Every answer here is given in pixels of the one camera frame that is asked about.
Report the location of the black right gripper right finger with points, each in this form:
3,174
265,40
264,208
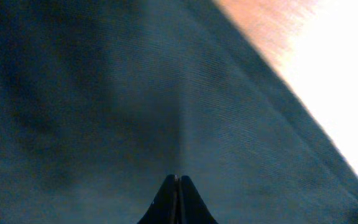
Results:
191,207

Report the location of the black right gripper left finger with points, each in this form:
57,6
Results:
163,208

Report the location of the black polo shirt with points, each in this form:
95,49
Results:
101,100

